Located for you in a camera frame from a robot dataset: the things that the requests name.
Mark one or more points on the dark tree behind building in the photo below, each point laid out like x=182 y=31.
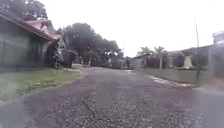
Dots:
x=23 y=8

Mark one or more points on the group of large dark trees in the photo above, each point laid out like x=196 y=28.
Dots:
x=86 y=41

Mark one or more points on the low building with dark roof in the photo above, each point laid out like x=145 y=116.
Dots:
x=176 y=55

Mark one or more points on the thin dark pole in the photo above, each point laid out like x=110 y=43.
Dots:
x=196 y=33

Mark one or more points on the group of palm trees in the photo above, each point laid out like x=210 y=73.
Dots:
x=151 y=51

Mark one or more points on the low grey wall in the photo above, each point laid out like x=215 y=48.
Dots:
x=173 y=75

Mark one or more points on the grey building with brown roof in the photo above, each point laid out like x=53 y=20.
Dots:
x=20 y=46

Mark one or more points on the house with red roof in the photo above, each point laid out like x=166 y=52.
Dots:
x=43 y=26

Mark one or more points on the grey gravel road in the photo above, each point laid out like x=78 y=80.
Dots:
x=110 y=100

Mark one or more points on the green grass strip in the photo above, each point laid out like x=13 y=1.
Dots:
x=30 y=81

